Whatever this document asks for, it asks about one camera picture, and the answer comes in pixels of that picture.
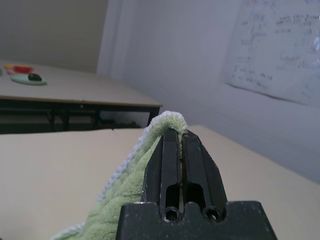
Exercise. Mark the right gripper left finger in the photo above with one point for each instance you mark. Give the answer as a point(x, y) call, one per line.
point(165, 175)

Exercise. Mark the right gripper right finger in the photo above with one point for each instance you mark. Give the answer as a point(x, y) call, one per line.
point(200, 175)

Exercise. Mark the green towel with white trim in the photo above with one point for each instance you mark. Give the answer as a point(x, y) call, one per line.
point(120, 200)

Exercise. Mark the black computer mouse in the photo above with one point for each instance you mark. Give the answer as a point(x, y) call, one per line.
point(35, 77)

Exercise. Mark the green plate with dark object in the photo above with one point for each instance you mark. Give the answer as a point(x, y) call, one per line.
point(20, 80)

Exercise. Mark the red desk object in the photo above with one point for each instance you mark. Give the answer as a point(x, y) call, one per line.
point(23, 68)

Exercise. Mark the yellow desk object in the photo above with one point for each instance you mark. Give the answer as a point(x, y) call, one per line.
point(8, 66)

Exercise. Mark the beige desk with black frame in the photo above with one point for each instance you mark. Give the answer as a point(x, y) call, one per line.
point(87, 92)

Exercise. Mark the white wall sheet with writing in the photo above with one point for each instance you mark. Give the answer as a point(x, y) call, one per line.
point(275, 50)

